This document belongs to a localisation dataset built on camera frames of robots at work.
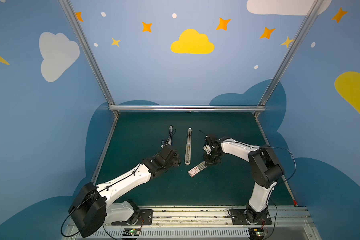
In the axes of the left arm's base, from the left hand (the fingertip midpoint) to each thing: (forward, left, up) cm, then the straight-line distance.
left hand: (179, 158), depth 82 cm
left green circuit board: (-33, +22, -13) cm, 42 cm away
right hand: (+3, -17, -11) cm, 21 cm away
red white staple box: (-3, -9, -12) cm, 15 cm away
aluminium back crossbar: (+52, -5, -9) cm, 53 cm away
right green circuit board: (-33, -38, -13) cm, 52 cm away
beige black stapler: (+14, -6, -11) cm, 19 cm away
